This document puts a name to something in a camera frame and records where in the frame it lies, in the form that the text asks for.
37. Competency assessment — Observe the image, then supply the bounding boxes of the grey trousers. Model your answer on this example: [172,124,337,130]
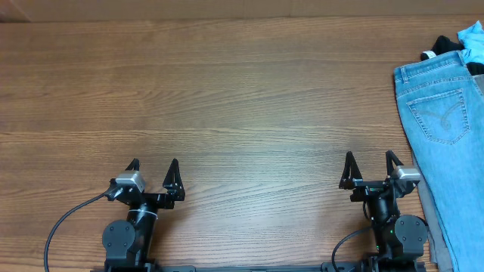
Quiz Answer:
[407,76,483,271]

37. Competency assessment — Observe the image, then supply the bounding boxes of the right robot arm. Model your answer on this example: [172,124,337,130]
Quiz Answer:
[331,150,429,272]

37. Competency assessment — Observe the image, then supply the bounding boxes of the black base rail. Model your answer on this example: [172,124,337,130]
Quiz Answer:
[90,261,428,272]

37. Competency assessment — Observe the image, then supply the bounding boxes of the light blue cloth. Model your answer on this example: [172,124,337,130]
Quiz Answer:
[458,21,484,63]

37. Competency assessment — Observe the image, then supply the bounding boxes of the blue denim jeans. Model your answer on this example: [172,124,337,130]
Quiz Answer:
[394,51,483,271]

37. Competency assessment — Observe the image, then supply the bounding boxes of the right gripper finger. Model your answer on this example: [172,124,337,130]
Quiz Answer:
[386,150,403,176]
[339,151,363,190]

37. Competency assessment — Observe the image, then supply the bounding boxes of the black garment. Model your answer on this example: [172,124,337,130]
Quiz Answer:
[420,36,483,76]

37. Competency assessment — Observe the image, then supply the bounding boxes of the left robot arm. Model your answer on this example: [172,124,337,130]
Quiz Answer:
[102,159,185,271]

